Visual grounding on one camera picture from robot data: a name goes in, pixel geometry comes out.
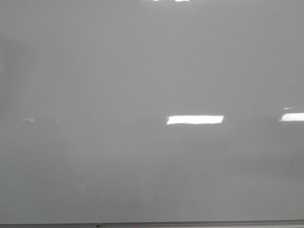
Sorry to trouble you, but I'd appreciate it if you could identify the white whiteboard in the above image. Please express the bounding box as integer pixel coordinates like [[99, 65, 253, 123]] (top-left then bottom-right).
[[0, 0, 304, 224]]

